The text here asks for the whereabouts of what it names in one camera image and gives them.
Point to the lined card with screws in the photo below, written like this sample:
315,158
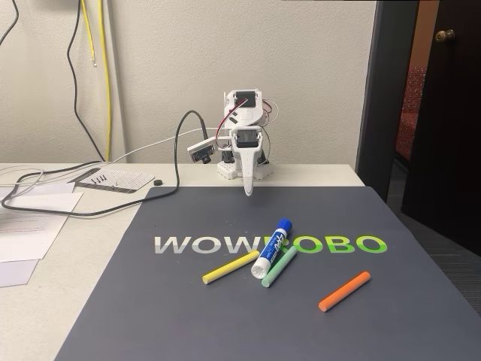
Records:
124,180

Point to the gray mat with lettering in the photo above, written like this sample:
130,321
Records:
188,319

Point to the white framed camera board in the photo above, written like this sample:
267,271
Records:
198,151

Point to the orange chalk stick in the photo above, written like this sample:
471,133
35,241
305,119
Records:
343,291

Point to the small black round cap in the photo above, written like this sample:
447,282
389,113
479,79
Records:
158,182

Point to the blue dry erase marker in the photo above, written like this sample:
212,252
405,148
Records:
271,248

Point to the dark brown door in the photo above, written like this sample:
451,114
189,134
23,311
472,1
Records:
447,131

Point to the large white paper sheet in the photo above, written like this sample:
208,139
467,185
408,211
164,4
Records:
34,229

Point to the small white paper sheet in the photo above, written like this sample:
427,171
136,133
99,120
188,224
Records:
15,272

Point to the yellow chalk stick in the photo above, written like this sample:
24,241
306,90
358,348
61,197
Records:
231,267

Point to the dark gray door frame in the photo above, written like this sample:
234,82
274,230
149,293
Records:
387,94

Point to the brass door knob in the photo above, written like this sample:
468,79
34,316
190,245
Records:
445,35

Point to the green chalk stick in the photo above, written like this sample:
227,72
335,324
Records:
280,267

